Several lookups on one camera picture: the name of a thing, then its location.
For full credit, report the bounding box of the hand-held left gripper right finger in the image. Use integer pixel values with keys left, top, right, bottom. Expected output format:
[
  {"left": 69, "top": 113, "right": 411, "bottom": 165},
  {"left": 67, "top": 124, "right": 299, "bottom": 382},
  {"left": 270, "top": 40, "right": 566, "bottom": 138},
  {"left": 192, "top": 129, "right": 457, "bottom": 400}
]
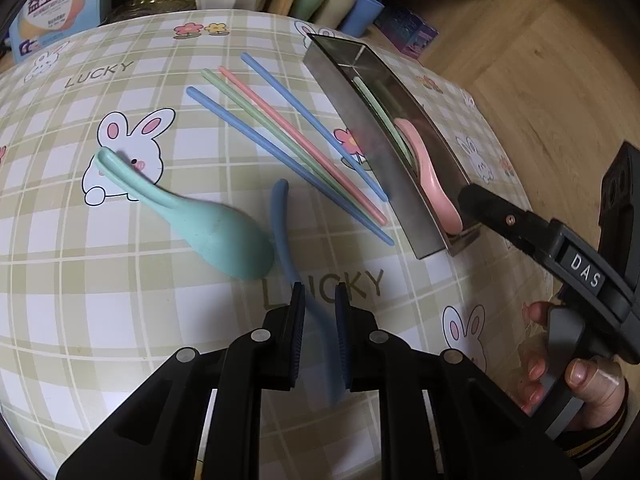
[{"left": 334, "top": 282, "right": 583, "bottom": 480}]

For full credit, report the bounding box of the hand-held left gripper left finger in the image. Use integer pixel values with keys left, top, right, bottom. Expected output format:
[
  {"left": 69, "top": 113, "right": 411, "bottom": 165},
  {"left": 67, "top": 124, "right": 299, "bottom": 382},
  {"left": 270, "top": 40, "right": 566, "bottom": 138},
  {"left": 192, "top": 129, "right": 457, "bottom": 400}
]
[{"left": 56, "top": 281, "right": 307, "bottom": 480}]

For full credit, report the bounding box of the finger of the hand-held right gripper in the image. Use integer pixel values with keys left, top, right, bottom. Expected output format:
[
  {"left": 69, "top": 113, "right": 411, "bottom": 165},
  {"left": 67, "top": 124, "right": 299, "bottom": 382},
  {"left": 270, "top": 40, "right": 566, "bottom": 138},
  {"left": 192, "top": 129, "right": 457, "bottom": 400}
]
[{"left": 457, "top": 182, "right": 563, "bottom": 263}]

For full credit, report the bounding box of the pink spoon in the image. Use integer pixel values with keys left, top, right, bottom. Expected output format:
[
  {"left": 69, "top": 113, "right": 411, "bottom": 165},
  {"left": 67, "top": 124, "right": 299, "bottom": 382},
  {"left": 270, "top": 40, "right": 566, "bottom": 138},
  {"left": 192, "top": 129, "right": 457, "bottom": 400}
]
[{"left": 392, "top": 117, "right": 463, "bottom": 236}]

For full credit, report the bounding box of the blue spoon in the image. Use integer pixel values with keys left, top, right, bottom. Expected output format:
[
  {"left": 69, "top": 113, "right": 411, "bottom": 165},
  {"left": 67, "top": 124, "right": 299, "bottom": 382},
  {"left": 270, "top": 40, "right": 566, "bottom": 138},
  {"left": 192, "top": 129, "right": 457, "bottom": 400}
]
[{"left": 270, "top": 179, "right": 346, "bottom": 403}]

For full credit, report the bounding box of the teal spoon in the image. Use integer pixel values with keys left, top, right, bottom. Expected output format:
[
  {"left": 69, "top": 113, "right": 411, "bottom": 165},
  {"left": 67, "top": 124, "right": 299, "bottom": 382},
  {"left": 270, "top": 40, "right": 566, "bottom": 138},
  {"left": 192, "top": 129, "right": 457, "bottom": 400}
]
[{"left": 96, "top": 146, "right": 276, "bottom": 278}]

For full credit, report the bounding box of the metal utensil tray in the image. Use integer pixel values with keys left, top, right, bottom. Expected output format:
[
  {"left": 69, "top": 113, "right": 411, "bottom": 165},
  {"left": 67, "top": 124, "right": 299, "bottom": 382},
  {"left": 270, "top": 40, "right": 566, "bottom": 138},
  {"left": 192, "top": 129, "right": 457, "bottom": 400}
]
[{"left": 301, "top": 32, "right": 482, "bottom": 261}]

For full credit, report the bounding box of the green chopstick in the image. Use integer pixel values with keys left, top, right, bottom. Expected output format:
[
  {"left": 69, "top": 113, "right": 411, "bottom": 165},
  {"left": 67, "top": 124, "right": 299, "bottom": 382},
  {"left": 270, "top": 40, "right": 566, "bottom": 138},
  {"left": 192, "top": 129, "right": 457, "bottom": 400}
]
[
  {"left": 201, "top": 68, "right": 383, "bottom": 231},
  {"left": 352, "top": 76, "right": 408, "bottom": 151}
]

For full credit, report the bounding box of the blue chopstick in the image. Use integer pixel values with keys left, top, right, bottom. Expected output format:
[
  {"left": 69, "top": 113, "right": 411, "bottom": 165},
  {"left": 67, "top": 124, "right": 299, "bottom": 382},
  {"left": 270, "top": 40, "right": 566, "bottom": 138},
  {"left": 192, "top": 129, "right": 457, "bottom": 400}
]
[
  {"left": 241, "top": 53, "right": 390, "bottom": 203},
  {"left": 186, "top": 86, "right": 396, "bottom": 247}
]

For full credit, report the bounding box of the pink chopstick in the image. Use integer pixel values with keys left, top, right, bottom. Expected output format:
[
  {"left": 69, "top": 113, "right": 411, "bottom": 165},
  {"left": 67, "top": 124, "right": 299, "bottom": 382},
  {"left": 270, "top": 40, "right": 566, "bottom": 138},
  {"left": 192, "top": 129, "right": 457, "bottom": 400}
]
[{"left": 218, "top": 66, "right": 388, "bottom": 225}]

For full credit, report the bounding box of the person's right hand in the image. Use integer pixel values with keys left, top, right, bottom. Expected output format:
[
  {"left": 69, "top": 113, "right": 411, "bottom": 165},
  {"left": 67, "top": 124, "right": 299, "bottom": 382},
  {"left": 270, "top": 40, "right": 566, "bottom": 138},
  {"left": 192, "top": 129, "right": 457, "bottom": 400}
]
[{"left": 517, "top": 300, "right": 630, "bottom": 433}]

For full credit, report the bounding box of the checkered bunny print tablecloth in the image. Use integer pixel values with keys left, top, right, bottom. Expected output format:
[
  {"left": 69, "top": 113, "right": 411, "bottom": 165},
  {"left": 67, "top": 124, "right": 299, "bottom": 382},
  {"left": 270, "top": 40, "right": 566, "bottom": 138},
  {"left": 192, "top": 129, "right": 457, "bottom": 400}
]
[{"left": 0, "top": 7, "right": 566, "bottom": 480}]

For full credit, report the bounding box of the purple box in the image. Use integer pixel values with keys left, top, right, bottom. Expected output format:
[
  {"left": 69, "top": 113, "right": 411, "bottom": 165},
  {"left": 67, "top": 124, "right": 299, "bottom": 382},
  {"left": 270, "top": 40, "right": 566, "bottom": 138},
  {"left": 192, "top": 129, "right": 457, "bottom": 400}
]
[{"left": 374, "top": 6, "right": 440, "bottom": 58}]

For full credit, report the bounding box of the blue cup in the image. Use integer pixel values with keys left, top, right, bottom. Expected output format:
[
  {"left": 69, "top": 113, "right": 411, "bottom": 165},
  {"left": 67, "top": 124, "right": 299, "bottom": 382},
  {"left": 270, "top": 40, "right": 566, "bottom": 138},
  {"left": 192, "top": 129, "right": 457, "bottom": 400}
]
[{"left": 342, "top": 0, "right": 386, "bottom": 36}]

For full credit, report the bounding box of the beige cup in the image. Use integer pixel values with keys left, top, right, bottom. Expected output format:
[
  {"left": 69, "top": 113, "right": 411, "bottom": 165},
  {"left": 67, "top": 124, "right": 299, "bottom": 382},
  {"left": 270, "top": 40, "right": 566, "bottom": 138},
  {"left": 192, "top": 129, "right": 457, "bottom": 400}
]
[{"left": 320, "top": 0, "right": 362, "bottom": 25}]

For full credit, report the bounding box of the white and blue carton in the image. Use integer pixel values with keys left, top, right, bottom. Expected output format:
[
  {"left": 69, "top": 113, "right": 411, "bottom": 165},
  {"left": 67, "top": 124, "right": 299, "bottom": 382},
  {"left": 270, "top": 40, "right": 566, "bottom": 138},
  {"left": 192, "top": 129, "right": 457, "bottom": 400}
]
[{"left": 9, "top": 0, "right": 103, "bottom": 63}]

